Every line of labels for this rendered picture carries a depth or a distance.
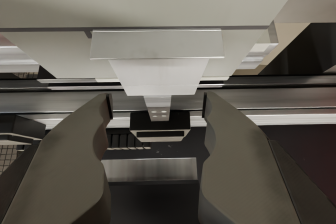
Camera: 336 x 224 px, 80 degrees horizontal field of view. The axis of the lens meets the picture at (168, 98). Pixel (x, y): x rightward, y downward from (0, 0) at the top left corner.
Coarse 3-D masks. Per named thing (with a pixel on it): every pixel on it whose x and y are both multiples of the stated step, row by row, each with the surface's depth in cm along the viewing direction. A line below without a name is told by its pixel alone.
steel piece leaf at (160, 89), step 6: (192, 84) 23; (126, 90) 24; (132, 90) 24; (138, 90) 24; (144, 90) 24; (150, 90) 24; (156, 90) 24; (162, 90) 24; (168, 90) 24; (174, 90) 24; (180, 90) 24; (186, 90) 24; (192, 90) 24
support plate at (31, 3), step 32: (0, 0) 11; (32, 0) 11; (64, 0) 11; (96, 0) 11; (128, 0) 11; (160, 0) 11; (192, 0) 11; (224, 0) 11; (256, 0) 11; (0, 32) 13; (32, 32) 14; (64, 32) 14; (224, 32) 14; (256, 32) 14; (64, 64) 18; (96, 64) 18; (224, 64) 19
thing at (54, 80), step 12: (48, 72) 21; (48, 84) 23; (60, 84) 23; (72, 84) 23; (84, 84) 23; (96, 84) 23; (108, 84) 23; (120, 84) 23; (204, 84) 23; (216, 84) 23
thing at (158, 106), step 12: (144, 96) 26; (156, 96) 26; (168, 96) 26; (156, 108) 31; (168, 108) 31; (132, 120) 40; (144, 120) 40; (156, 120) 39; (168, 120) 39; (180, 120) 40; (132, 132) 41; (144, 132) 40; (156, 132) 40; (168, 132) 40; (180, 132) 40
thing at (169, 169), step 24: (120, 168) 20; (144, 168) 20; (168, 168) 20; (192, 168) 20; (120, 192) 18; (144, 192) 18; (168, 192) 18; (192, 192) 18; (120, 216) 18; (144, 216) 18; (168, 216) 18; (192, 216) 18
